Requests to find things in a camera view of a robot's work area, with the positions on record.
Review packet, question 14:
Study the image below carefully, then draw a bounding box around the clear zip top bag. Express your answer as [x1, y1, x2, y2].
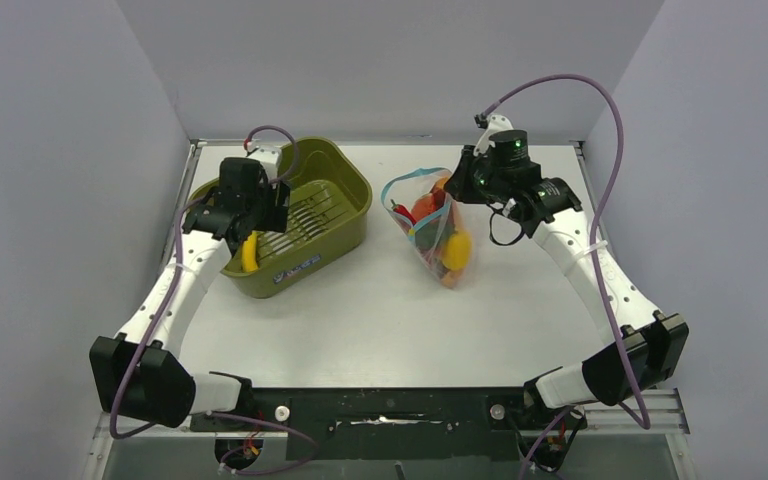
[380, 167, 475, 289]

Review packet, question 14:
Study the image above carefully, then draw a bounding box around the olive green plastic bin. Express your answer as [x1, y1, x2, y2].
[218, 137, 372, 299]

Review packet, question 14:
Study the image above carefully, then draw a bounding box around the dark green toy avocado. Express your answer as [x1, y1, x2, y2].
[414, 216, 456, 252]

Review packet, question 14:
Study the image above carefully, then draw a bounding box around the red toy chili pepper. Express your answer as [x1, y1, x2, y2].
[390, 200, 416, 226]

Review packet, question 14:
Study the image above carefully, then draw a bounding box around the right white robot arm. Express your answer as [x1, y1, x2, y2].
[444, 129, 689, 427]

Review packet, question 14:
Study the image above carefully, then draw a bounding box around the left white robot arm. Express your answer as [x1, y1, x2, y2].
[89, 150, 290, 438]

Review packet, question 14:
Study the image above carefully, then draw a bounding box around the yellow toy banana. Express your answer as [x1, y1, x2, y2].
[241, 231, 259, 273]

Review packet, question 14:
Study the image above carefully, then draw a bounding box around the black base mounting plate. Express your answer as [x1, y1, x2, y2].
[190, 386, 560, 461]

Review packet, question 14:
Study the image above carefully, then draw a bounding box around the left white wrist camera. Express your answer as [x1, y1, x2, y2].
[243, 140, 283, 179]

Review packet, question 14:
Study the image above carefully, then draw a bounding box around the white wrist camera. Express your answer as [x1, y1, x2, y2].
[473, 113, 513, 157]
[243, 140, 283, 179]

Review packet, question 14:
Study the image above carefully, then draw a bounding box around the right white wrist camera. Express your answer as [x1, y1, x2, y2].
[473, 113, 513, 157]

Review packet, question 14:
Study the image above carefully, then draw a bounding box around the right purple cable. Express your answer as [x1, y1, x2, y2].
[473, 74, 652, 431]

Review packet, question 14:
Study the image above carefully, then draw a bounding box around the purple cable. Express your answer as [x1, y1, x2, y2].
[473, 74, 652, 431]
[108, 125, 319, 477]

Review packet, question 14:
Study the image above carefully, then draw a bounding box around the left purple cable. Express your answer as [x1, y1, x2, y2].
[108, 125, 319, 477]

